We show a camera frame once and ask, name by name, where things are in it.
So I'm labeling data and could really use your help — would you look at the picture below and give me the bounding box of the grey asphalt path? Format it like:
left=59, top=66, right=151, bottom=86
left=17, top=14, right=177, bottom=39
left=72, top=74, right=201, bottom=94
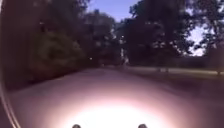
left=0, top=67, right=224, bottom=128

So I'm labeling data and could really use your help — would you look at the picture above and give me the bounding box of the dense dark wood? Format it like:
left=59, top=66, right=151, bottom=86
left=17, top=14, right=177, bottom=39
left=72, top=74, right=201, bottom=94
left=0, top=0, right=123, bottom=92

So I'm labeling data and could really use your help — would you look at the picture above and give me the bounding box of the group of tall trees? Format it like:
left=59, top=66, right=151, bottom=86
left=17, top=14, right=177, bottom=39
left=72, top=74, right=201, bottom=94
left=114, top=0, right=224, bottom=70

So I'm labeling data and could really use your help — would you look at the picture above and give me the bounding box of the green bush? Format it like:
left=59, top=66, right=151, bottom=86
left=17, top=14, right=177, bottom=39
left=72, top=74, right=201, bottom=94
left=32, top=32, right=88, bottom=80

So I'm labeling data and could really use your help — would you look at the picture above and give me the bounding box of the robot's own part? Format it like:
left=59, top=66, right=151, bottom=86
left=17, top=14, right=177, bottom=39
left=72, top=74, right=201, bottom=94
left=137, top=123, right=149, bottom=128
left=71, top=123, right=83, bottom=128

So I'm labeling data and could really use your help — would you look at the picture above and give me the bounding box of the dark grass strip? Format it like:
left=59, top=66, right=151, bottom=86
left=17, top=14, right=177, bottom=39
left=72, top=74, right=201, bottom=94
left=126, top=66, right=224, bottom=98

